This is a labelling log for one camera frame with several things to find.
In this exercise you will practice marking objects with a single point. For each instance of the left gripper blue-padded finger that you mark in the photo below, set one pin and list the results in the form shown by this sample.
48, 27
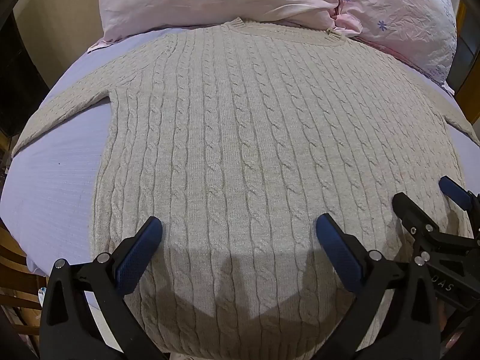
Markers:
456, 193

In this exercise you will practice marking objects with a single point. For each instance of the pink floral pillow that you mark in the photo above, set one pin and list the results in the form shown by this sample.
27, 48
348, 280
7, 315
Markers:
421, 33

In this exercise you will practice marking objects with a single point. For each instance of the wooden bed headboard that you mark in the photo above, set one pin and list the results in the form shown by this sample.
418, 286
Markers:
464, 75

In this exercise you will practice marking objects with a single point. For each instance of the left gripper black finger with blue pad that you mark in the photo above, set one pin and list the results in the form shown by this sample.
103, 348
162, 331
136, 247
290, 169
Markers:
410, 329
84, 314

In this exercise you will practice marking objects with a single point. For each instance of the beige cable-knit sweater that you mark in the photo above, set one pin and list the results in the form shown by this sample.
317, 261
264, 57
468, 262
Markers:
237, 137

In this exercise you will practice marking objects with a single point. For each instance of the wooden chair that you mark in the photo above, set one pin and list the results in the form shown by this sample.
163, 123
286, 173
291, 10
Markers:
20, 307

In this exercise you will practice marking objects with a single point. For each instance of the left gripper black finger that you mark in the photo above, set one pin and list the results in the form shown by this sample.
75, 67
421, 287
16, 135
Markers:
416, 222

